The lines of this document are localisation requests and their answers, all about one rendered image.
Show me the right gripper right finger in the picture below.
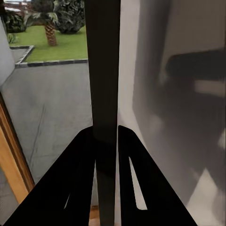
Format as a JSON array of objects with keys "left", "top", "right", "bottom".
[{"left": 118, "top": 125, "right": 197, "bottom": 226}]

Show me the poster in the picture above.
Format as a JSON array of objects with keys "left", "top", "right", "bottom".
[{"left": 84, "top": 0, "right": 121, "bottom": 226}]

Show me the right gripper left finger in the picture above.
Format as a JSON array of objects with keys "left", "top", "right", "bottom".
[{"left": 4, "top": 125, "right": 96, "bottom": 226}]

